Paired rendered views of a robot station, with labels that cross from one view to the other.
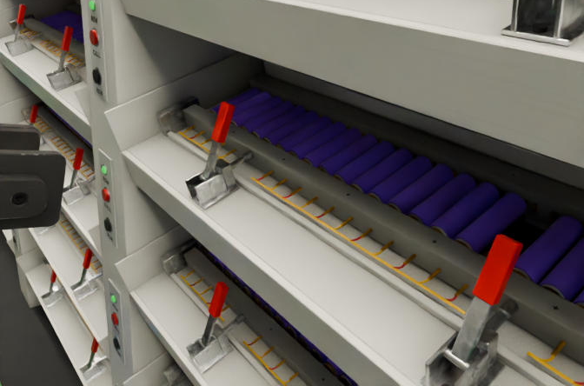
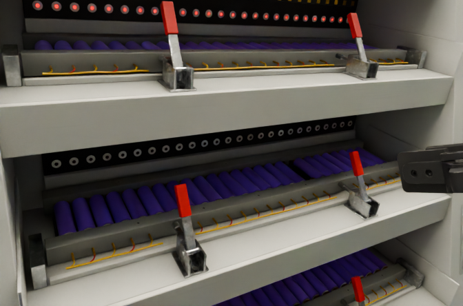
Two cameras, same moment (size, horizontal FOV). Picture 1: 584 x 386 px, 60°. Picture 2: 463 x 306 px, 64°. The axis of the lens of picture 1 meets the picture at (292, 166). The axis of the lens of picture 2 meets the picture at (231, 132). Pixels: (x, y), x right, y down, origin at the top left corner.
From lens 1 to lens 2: 0.52 m
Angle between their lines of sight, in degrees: 76
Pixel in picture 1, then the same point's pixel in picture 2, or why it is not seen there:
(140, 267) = not seen: outside the picture
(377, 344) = (345, 225)
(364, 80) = (319, 113)
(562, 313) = (348, 175)
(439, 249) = (311, 185)
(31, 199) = not seen: hidden behind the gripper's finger
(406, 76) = (338, 104)
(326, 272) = (296, 228)
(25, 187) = not seen: hidden behind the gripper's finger
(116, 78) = (11, 243)
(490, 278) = (359, 166)
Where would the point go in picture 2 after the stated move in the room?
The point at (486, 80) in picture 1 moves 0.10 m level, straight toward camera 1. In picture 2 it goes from (364, 95) to (453, 92)
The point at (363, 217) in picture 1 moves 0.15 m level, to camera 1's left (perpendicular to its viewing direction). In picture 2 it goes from (275, 198) to (262, 246)
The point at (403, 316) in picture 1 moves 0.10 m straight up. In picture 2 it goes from (330, 214) to (328, 143)
